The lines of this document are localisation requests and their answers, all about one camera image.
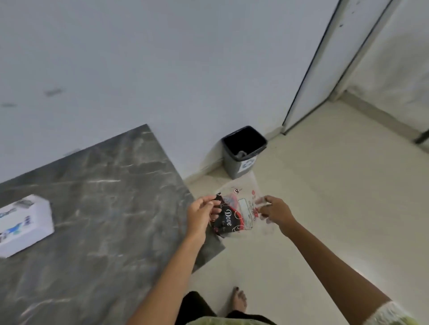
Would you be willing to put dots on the person's left hand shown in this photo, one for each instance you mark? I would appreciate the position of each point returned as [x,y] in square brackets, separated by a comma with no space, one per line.
[197,219]

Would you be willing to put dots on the person's right hand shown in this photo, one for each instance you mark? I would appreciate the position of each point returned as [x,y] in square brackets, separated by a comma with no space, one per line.
[280,214]

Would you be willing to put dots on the person's left fingers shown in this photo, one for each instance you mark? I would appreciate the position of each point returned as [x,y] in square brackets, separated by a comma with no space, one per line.
[211,201]

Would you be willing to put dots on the person's right fingers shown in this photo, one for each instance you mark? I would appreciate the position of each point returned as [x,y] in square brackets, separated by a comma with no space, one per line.
[268,210]

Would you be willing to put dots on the black snack wrapper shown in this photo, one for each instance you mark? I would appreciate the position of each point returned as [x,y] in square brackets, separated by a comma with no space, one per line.
[228,217]

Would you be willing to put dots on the clear printed plastic bag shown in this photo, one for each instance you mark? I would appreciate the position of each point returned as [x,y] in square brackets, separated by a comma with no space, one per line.
[246,189]

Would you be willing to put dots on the person's right forearm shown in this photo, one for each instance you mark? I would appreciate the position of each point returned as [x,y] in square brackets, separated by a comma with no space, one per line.
[330,271]

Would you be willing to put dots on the person's left forearm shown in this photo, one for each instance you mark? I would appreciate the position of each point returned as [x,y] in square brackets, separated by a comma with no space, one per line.
[167,284]

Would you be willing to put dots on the grey trash bin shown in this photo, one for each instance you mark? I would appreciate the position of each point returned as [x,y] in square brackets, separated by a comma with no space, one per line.
[239,164]

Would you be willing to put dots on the black bin liner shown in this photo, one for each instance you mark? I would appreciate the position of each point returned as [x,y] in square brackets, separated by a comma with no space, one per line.
[244,139]

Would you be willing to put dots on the person's bare foot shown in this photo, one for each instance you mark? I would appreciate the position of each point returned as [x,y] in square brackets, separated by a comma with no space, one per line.
[239,299]

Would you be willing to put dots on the black trousers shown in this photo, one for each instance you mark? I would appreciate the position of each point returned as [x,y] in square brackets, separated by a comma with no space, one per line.
[196,306]

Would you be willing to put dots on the white door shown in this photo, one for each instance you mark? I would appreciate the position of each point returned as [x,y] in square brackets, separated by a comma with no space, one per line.
[321,67]

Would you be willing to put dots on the yellow-green shirt with lace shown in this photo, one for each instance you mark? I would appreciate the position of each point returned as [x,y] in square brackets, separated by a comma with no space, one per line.
[393,316]

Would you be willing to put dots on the black object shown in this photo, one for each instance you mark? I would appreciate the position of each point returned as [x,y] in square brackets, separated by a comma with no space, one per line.
[423,136]

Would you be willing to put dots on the white tissue box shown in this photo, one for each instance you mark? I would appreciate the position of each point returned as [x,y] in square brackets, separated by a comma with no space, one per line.
[25,227]

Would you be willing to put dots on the white door frame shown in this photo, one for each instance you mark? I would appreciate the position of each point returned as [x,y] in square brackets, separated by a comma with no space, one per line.
[363,50]

